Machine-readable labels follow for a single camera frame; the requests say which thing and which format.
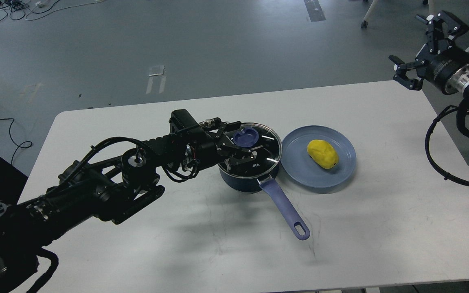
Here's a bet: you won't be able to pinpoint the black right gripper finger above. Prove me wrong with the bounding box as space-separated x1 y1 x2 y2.
388 55 427 91
416 11 469 51

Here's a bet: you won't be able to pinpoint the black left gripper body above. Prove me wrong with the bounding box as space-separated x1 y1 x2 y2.
186 120 221 171

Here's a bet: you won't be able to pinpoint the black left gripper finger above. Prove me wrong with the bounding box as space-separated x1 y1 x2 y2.
217 121 242 145
220 145 263 171

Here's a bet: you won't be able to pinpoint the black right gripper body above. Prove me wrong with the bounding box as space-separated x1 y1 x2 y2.
417 45 469 95

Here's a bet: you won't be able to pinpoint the glass pot lid blue knob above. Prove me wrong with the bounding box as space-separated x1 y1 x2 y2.
217 122 283 179

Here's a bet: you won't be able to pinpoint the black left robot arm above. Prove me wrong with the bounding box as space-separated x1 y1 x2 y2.
0 109 257 293

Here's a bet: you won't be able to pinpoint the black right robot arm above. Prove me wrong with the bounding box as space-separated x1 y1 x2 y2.
389 11 469 138

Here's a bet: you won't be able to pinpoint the yellow potato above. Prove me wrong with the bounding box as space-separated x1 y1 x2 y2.
307 140 339 169

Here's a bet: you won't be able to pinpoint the blue round plate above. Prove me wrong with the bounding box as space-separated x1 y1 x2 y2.
281 125 357 193

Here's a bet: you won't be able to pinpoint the white chair legs with casters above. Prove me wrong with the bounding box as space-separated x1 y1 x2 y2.
361 0 469 53

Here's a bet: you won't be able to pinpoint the dark blue saucepan purple handle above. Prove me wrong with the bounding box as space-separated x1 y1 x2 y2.
217 122 311 241

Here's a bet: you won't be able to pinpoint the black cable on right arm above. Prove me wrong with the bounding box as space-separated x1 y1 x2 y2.
424 105 469 192

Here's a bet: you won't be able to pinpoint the black floor cable left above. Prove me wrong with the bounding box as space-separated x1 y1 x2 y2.
0 92 33 165

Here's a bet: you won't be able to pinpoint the tangled cables top left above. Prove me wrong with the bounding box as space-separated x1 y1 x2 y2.
0 0 105 26

